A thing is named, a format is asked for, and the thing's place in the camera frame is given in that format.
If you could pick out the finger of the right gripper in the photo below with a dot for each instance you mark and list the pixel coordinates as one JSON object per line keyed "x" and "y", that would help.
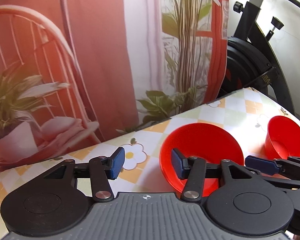
{"x": 289, "y": 168}

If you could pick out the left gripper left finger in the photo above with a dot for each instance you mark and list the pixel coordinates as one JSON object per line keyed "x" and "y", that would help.
{"x": 99, "y": 170}

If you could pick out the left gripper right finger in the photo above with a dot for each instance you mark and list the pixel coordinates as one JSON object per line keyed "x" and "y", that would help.
{"x": 194, "y": 170}

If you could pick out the red plastic bowl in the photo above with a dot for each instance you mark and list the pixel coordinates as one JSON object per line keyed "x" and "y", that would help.
{"x": 206, "y": 141}
{"x": 282, "y": 139}

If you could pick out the printed room backdrop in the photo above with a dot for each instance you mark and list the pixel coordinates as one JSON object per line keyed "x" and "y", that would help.
{"x": 75, "y": 73}

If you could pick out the black exercise bike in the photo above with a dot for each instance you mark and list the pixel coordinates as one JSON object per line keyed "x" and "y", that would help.
{"x": 251, "y": 61}

